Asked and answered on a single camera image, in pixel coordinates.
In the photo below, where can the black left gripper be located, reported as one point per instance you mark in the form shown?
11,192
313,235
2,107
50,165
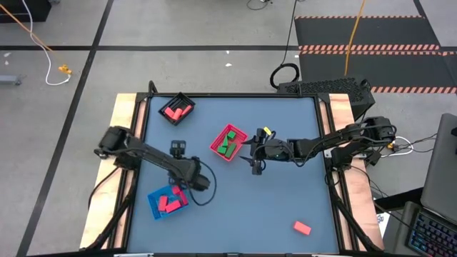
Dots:
191,171

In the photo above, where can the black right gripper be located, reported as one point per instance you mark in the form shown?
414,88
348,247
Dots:
266,150

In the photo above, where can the long green block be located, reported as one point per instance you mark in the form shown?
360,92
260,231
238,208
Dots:
231,151

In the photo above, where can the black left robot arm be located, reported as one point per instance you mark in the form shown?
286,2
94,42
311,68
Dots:
150,157

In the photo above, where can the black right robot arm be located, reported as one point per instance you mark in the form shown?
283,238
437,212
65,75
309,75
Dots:
321,144

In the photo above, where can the red plastic basket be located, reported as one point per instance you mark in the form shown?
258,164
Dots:
218,144

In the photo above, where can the blue plastic basket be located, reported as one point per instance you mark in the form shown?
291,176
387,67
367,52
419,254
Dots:
155,210

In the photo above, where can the black plastic basket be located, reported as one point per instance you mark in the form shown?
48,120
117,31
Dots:
185,100

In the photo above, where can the black orange-striped floor mat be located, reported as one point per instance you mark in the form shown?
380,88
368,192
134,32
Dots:
357,32
375,69

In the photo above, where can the white printed label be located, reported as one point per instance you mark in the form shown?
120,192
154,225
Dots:
382,221

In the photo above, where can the grey laptop with RGB keyboard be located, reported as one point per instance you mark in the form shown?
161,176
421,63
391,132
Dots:
441,171

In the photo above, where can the grey power strip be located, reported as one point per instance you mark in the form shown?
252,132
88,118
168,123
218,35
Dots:
9,80

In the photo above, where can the black floor box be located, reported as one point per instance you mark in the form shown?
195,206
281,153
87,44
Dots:
21,9

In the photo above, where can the black metal table frame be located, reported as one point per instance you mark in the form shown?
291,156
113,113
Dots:
232,95

